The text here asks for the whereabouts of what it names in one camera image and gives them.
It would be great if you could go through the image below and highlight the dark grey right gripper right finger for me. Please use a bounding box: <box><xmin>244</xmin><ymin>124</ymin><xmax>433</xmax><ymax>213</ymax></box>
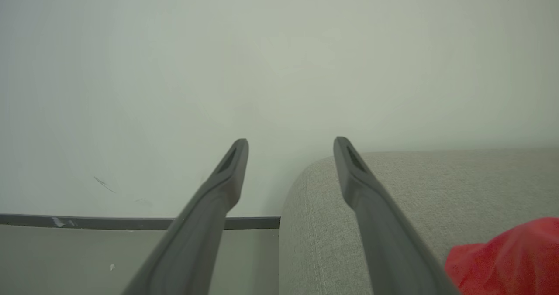
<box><xmin>334</xmin><ymin>137</ymin><xmax>461</xmax><ymax>295</ymax></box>

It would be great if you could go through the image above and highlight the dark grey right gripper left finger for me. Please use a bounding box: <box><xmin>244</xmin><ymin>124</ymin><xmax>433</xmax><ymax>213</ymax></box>
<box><xmin>121</xmin><ymin>139</ymin><xmax>249</xmax><ymax>295</ymax></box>

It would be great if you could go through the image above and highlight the red and white garment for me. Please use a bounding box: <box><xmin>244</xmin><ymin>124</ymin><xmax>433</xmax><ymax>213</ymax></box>
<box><xmin>444</xmin><ymin>217</ymin><xmax>559</xmax><ymax>295</ymax></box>

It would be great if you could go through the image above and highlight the light grey fabric sofa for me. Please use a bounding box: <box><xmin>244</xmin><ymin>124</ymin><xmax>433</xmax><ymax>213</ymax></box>
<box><xmin>278</xmin><ymin>148</ymin><xmax>559</xmax><ymax>295</ymax></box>

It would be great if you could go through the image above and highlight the dark grey wall baseboard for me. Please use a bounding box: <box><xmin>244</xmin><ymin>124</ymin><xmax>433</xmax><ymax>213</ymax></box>
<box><xmin>0</xmin><ymin>213</ymin><xmax>281</xmax><ymax>231</ymax></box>

